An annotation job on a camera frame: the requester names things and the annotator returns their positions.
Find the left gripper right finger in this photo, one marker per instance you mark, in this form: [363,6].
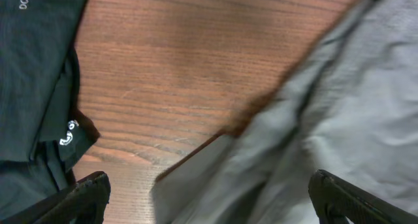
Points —
[337,201]

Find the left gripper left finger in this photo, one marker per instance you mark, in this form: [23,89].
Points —
[83,202]

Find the grey shorts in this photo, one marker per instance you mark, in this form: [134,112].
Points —
[350,108]

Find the black shorts red waistband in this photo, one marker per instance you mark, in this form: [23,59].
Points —
[43,134]

